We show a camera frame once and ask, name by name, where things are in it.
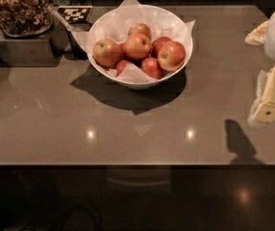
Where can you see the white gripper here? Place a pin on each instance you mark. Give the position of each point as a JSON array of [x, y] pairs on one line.
[[263, 108]]

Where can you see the red yellow apple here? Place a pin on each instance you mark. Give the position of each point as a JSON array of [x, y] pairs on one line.
[[171, 56]]

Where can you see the dark red hidden apple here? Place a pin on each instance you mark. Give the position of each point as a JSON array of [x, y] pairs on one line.
[[158, 44]]

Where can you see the white paper bowl liner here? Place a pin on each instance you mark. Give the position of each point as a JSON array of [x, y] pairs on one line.
[[121, 20]]

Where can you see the front right red apple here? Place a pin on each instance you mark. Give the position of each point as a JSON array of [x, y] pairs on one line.
[[151, 67]]

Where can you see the white bowl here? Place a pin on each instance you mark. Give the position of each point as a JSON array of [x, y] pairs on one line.
[[137, 82]]

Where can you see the centre red apple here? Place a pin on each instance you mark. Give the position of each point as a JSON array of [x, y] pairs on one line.
[[137, 46]]

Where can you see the back red apple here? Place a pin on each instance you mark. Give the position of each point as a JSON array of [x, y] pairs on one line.
[[140, 28]]

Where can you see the front left small apple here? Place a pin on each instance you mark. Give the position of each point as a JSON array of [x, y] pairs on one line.
[[121, 66]]

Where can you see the left front red apple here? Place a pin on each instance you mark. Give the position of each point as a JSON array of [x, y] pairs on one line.
[[107, 52]]

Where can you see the black white marker tag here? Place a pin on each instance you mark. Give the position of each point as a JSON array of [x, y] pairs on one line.
[[74, 14]]

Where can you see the grey metal box stand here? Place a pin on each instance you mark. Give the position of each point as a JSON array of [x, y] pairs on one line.
[[44, 50]]

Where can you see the glass jar of nuts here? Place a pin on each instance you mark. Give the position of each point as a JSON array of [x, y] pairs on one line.
[[24, 18]]

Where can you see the metal scoop with handle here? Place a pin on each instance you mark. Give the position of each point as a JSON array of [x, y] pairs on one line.
[[72, 28]]

